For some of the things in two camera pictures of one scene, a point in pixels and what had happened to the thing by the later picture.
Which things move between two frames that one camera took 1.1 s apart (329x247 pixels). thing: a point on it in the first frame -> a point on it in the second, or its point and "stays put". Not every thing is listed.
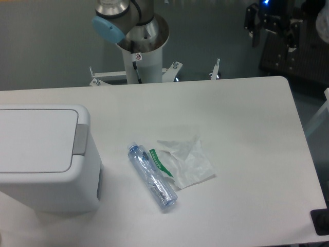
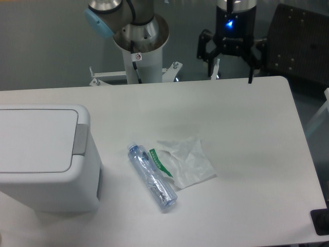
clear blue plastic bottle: [159, 183] stays put
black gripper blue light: [277, 17] -> [235, 29]
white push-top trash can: [49, 159] stays put
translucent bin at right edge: [317, 130] stays put
